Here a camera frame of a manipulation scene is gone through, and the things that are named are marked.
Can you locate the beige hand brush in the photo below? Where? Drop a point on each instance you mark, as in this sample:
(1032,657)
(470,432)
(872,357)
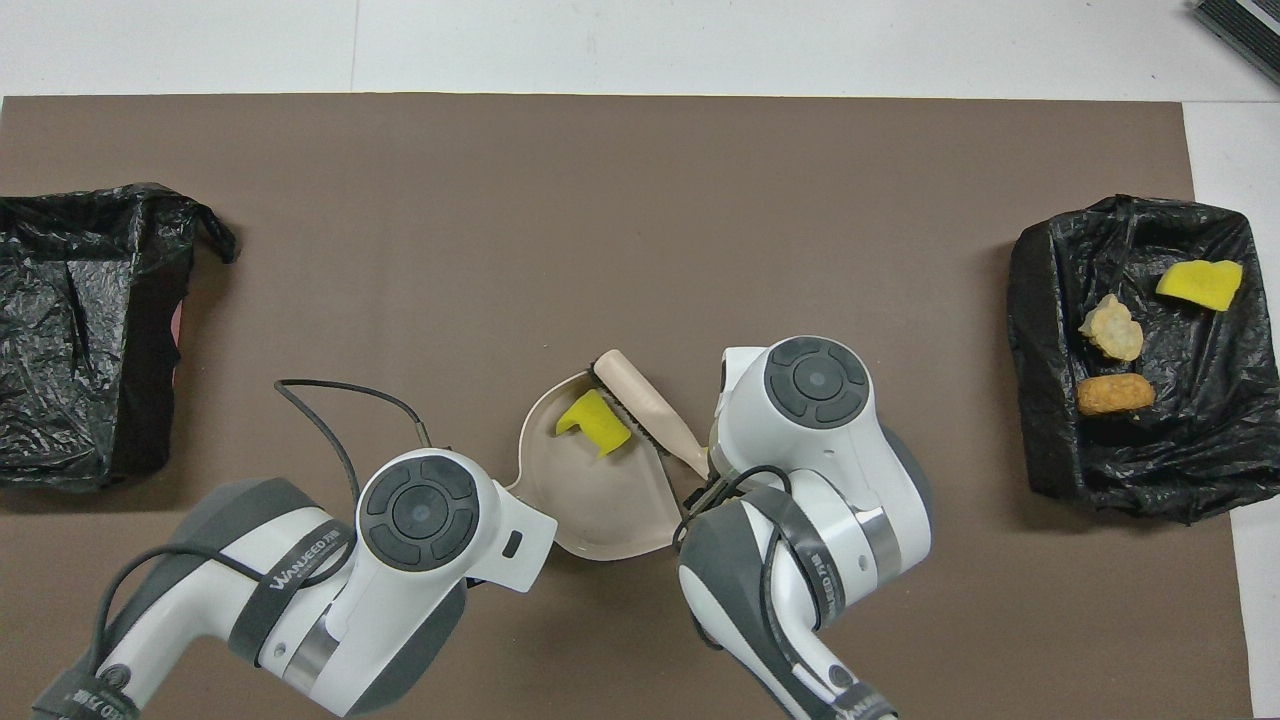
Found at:
(640,395)

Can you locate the notched yellow sponge piece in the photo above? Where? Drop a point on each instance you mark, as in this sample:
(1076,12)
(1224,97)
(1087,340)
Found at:
(597,425)

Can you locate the beige plastic dustpan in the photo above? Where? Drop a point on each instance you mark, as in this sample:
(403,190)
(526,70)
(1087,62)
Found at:
(600,500)

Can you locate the pale crumbly bread chunk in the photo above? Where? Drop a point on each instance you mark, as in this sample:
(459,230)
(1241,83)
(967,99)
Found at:
(1112,330)

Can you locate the brown fried nugget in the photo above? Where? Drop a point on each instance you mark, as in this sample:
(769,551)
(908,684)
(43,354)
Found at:
(1115,395)

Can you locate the yellow green-backed sponge piece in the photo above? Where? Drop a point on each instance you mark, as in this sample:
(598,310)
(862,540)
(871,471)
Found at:
(1200,285)

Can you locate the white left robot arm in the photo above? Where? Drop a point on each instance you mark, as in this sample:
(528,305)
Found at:
(400,600)

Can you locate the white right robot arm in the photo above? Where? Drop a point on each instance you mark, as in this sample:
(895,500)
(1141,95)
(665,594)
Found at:
(830,460)

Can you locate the black bag lined bin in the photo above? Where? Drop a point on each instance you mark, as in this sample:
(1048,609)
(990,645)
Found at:
(80,330)
(1200,450)

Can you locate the brown table mat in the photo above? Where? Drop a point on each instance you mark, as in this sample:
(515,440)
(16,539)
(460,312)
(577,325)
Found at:
(400,200)

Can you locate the dark grey ribbed panel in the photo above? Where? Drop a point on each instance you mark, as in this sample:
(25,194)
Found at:
(1250,25)

